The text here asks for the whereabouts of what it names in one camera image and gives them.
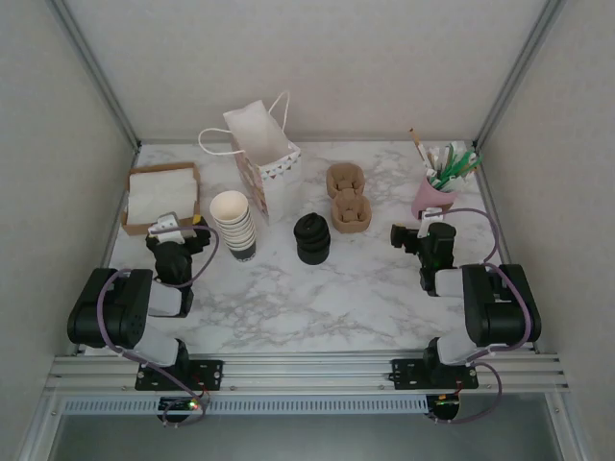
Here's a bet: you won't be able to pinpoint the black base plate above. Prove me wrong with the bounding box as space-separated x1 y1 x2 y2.
135 358 225 391
391 357 480 391

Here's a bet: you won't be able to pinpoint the right aluminium side rail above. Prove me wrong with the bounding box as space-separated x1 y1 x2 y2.
474 143 537 354

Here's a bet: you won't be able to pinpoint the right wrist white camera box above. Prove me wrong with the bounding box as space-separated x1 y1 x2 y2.
416 208 446 237

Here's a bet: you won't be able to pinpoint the brown tipped wrapped stirrer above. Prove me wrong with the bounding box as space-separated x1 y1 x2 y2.
408 127 433 175

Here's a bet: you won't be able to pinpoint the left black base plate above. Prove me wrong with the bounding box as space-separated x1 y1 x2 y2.
135 358 225 391

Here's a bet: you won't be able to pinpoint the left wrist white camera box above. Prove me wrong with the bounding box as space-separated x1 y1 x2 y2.
147 212 194 244

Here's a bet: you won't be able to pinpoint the white paper napkins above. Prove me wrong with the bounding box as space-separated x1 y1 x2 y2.
128 167 199 226

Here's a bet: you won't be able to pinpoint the left aluminium side rail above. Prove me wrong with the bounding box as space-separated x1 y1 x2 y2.
76 143 141 356

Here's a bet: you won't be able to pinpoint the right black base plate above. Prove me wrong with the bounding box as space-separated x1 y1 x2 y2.
391 357 480 391

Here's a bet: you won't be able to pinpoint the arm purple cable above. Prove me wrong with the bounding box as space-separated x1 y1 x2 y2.
423 206 535 426
97 224 222 428

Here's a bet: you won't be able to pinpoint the stack of paper cups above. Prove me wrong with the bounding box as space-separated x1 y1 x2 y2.
209 190 258 264

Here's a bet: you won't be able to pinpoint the right controller board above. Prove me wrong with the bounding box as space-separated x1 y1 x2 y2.
430 393 463 419

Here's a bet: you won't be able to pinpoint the grey slotted cable duct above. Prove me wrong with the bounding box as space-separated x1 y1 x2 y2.
61 396 430 415

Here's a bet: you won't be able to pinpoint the aluminium side rail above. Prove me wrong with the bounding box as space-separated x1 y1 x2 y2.
474 143 537 354
76 143 141 356

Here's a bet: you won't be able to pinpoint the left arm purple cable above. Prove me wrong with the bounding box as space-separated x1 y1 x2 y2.
97 224 222 428

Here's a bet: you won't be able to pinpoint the aluminium mounting rail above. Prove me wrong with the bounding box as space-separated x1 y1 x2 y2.
45 353 571 395

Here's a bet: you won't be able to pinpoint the brown cardboard napkin box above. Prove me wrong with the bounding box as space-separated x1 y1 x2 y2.
119 161 202 236

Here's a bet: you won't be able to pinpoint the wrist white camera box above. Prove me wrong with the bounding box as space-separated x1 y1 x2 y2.
416 208 446 237
147 212 194 244

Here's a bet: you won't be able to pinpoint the right aluminium frame post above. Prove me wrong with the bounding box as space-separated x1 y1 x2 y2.
473 0 568 148

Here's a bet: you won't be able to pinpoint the controller board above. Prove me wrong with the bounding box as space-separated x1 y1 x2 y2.
158 396 201 413
430 393 463 419

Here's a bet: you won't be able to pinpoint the brown pulp cup carrier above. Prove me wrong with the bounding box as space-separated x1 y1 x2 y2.
326 162 365 198
332 190 372 235

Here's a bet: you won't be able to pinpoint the pink straw holder cup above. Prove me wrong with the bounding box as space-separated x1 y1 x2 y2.
411 173 457 220

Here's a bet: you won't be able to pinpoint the white paper gift bag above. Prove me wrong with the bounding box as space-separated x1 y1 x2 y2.
198 89 303 228

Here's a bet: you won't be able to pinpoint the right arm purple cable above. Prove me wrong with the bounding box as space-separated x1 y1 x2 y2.
423 206 535 426

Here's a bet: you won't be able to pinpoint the stack of black lids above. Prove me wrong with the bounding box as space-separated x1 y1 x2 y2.
293 210 332 266

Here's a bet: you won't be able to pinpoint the left controller board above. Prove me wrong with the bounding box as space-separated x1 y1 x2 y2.
158 396 201 413

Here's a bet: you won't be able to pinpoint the aluminium frame post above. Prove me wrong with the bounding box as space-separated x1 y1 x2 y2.
473 0 568 148
47 0 141 151

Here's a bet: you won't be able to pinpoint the left aluminium frame post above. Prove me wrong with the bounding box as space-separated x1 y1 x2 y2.
47 0 141 151

